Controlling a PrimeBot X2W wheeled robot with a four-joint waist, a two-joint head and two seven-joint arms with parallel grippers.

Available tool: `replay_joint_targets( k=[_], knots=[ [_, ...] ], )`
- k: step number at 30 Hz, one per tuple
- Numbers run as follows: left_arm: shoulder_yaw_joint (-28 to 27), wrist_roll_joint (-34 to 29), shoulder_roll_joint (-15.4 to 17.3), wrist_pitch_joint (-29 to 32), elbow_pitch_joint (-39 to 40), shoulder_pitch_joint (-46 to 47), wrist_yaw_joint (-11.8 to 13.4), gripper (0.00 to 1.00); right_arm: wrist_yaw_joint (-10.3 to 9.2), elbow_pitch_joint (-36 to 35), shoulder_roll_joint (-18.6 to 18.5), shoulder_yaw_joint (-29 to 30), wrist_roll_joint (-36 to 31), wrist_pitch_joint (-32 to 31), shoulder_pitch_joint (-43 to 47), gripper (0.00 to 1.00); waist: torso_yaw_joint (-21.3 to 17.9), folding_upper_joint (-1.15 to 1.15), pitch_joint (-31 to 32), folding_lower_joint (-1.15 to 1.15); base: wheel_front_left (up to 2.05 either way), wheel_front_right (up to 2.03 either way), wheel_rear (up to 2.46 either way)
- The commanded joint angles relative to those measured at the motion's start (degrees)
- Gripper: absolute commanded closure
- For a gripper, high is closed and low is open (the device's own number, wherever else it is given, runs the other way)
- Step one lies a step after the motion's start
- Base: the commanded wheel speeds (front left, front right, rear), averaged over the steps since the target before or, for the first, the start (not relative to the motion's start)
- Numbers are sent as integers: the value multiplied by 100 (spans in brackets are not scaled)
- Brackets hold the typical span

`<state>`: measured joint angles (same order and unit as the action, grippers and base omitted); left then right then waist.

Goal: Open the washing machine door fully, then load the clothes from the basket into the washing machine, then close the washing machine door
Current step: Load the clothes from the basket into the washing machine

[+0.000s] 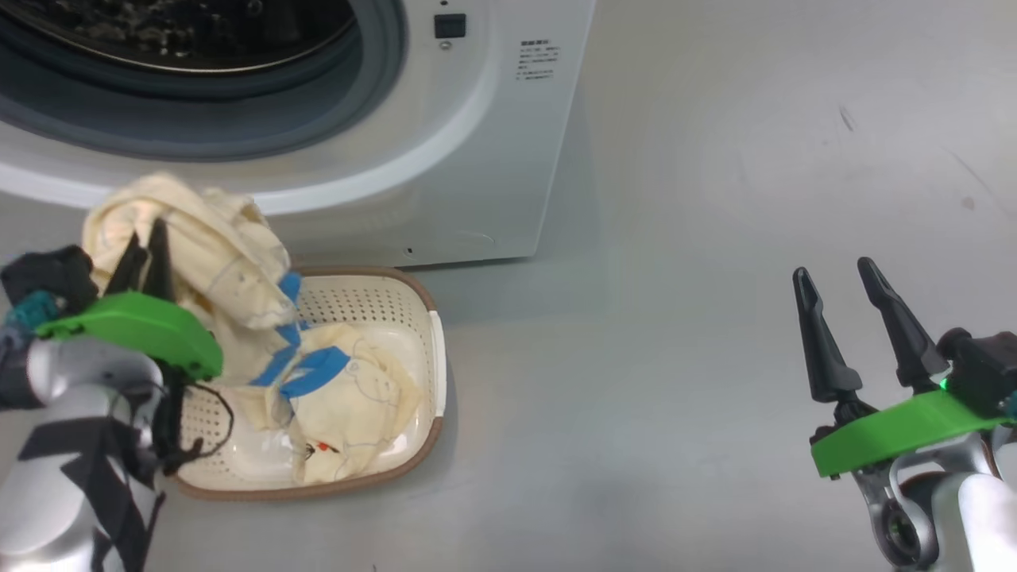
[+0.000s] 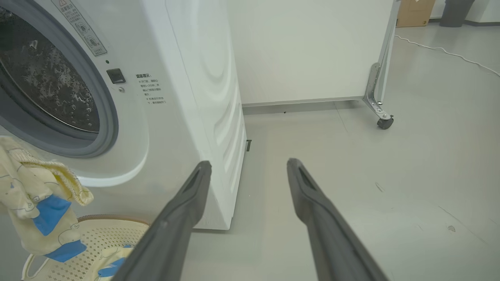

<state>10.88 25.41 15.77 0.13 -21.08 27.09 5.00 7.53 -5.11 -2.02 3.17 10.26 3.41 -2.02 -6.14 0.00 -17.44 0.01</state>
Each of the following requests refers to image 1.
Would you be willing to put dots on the white front-load washing machine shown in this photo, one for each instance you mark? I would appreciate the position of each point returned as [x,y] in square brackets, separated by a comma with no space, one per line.
[493,159]

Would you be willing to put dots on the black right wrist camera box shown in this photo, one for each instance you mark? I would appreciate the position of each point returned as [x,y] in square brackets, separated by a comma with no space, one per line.
[985,369]

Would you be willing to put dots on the cream perforated laundry basket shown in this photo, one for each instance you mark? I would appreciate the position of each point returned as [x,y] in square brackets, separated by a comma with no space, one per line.
[381,318]

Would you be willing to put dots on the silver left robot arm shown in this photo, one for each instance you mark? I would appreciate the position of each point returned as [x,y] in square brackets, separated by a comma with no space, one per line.
[79,373]

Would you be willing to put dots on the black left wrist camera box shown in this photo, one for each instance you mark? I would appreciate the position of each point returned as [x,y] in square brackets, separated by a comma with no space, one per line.
[48,274]

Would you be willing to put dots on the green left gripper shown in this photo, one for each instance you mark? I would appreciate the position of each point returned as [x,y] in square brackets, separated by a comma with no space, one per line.
[151,326]

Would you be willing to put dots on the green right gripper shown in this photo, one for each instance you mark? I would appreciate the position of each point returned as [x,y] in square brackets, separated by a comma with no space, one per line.
[898,433]

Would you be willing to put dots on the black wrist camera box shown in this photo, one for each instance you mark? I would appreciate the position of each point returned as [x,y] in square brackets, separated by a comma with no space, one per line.
[985,369]
[48,274]

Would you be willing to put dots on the cream garment with blue trim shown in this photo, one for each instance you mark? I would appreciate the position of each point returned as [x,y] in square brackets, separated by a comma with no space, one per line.
[206,238]

